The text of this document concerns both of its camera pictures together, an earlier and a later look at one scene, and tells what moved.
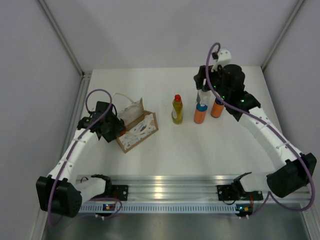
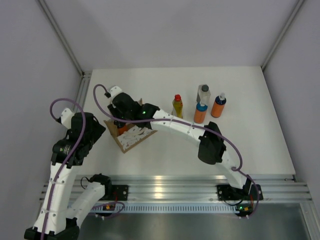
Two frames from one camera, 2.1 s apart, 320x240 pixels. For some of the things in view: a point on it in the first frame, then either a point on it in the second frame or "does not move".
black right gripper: (199, 78) → (113, 110)
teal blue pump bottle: (200, 113) does not move
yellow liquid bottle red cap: (178, 104) does not move
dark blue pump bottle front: (217, 108) does not move
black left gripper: (111, 136) → (98, 130)
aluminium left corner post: (85, 75) does not move
